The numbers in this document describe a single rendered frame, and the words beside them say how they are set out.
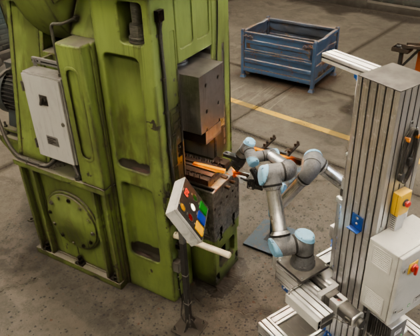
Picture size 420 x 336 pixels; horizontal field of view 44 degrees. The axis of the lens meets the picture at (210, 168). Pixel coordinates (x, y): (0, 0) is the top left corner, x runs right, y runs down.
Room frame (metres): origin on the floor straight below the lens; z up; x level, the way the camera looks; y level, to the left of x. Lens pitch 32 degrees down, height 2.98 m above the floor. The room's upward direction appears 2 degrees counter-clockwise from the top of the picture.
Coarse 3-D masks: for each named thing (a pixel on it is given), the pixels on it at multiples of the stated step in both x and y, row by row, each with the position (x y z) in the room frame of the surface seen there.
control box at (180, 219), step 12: (180, 180) 2.69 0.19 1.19; (180, 192) 2.54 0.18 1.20; (192, 192) 2.65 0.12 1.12; (168, 204) 2.48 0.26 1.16; (180, 204) 2.44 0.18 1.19; (204, 204) 2.68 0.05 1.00; (168, 216) 2.38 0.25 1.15; (180, 216) 2.37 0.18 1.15; (192, 216) 2.46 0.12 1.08; (204, 216) 2.58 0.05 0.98; (180, 228) 2.37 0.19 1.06; (192, 228) 2.37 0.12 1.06; (204, 228) 2.48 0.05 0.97; (192, 240) 2.36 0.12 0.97
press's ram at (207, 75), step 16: (192, 64) 3.16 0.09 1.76; (208, 64) 3.15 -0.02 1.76; (192, 80) 2.96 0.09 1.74; (208, 80) 3.03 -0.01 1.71; (192, 96) 2.97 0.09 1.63; (208, 96) 3.02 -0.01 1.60; (192, 112) 2.97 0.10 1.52; (208, 112) 3.01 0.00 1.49; (192, 128) 2.97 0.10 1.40; (208, 128) 3.01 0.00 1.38
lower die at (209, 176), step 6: (198, 162) 3.21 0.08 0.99; (204, 162) 3.21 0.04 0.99; (186, 168) 3.14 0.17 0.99; (192, 168) 3.14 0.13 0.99; (198, 168) 3.13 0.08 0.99; (204, 168) 3.11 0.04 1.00; (186, 174) 3.08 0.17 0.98; (192, 174) 3.07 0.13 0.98; (198, 174) 3.07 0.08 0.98; (204, 174) 3.05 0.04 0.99; (210, 174) 3.05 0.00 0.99; (216, 174) 3.08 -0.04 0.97; (222, 174) 3.15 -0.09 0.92; (192, 180) 3.05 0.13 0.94; (198, 180) 3.02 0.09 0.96; (204, 180) 2.99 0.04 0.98; (210, 180) 3.01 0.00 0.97; (216, 180) 3.07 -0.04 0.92; (210, 186) 3.00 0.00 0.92
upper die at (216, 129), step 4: (220, 120) 3.14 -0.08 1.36; (216, 124) 3.09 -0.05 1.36; (220, 124) 3.14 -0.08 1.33; (212, 128) 3.05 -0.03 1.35; (216, 128) 3.09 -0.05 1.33; (220, 128) 3.14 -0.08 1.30; (184, 132) 3.07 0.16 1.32; (188, 132) 3.05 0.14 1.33; (208, 132) 3.01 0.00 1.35; (212, 132) 3.05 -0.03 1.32; (216, 132) 3.09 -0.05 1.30; (220, 132) 3.14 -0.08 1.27; (184, 136) 3.07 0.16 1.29; (188, 136) 3.05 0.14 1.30; (192, 136) 3.04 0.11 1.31; (196, 136) 3.02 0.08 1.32; (200, 136) 3.00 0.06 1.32; (204, 136) 2.99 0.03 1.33; (208, 136) 3.00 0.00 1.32; (212, 136) 3.05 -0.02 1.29; (192, 140) 3.04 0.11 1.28; (196, 140) 3.02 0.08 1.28; (200, 140) 3.00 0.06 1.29; (204, 140) 2.99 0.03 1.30; (208, 140) 3.00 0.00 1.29
